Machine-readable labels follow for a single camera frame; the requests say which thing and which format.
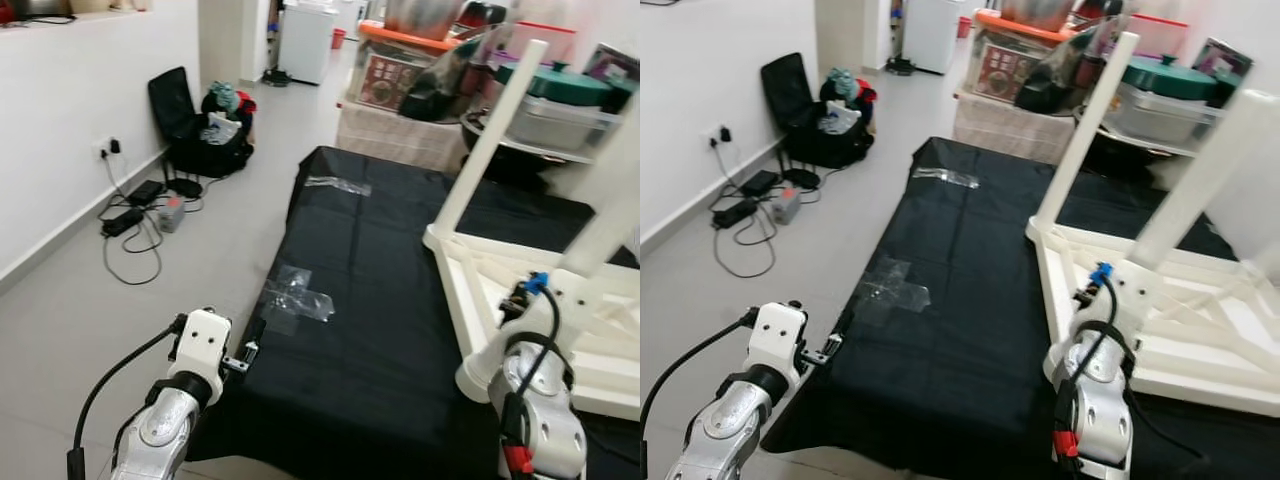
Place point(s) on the small red bin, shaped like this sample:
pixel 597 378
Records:
pixel 338 38
pixel 963 26

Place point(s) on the large steel pot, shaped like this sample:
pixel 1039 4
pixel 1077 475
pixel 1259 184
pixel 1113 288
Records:
pixel 1040 10
pixel 425 15

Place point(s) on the black floor stand base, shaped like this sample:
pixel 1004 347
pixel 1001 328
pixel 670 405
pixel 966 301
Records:
pixel 900 68
pixel 275 78

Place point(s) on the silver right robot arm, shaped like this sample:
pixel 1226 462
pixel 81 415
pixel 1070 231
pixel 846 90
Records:
pixel 1095 410
pixel 545 420

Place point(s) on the clear tape patch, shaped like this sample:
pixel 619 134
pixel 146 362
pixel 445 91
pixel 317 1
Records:
pixel 890 288
pixel 298 295
pixel 338 185
pixel 945 177

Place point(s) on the black tablecloth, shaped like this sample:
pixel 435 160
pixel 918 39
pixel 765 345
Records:
pixel 960 330
pixel 380 300

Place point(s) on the glossy black bag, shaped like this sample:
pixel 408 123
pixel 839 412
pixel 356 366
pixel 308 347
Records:
pixel 450 90
pixel 1060 82

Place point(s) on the framed picture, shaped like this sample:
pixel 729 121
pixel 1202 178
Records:
pixel 1225 58
pixel 612 65

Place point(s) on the white crumpled plastic bag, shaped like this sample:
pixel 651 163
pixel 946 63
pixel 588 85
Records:
pixel 840 118
pixel 222 128

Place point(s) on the white plastic table top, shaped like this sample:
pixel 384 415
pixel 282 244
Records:
pixel 480 270
pixel 1180 330

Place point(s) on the red lidded plastic container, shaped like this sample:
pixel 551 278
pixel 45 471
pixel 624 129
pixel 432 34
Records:
pixel 545 40
pixel 1160 32

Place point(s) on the beige cloth covered bench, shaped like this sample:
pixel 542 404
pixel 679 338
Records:
pixel 1015 130
pixel 400 140

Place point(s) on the black wok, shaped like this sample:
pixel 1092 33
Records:
pixel 1125 160
pixel 520 165

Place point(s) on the black wall charger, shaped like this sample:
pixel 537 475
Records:
pixel 723 134
pixel 113 146

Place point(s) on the grey electronic box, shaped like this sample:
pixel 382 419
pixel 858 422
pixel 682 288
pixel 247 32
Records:
pixel 172 213
pixel 787 205

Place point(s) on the red cloth item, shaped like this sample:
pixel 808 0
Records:
pixel 246 102
pixel 866 92

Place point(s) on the orange lidded storage box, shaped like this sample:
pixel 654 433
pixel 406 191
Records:
pixel 395 75
pixel 1005 68

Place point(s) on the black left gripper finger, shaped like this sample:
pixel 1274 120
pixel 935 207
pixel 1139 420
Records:
pixel 840 328
pixel 255 337

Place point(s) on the white plastic table leg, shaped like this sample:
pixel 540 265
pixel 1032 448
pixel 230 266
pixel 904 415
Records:
pixel 1195 190
pixel 1085 130
pixel 610 215
pixel 490 140

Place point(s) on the black power adapter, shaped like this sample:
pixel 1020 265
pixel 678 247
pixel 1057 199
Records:
pixel 758 183
pixel 735 213
pixel 147 192
pixel 122 222

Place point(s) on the white cabinet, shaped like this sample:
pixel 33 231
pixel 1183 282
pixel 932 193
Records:
pixel 305 42
pixel 930 35

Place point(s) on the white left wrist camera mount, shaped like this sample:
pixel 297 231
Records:
pixel 778 338
pixel 200 345

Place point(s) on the green pot with lid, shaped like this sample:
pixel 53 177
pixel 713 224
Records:
pixel 570 85
pixel 1170 78

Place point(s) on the black fabric bag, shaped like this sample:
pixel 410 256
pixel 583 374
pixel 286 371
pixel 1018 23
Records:
pixel 215 160
pixel 830 150

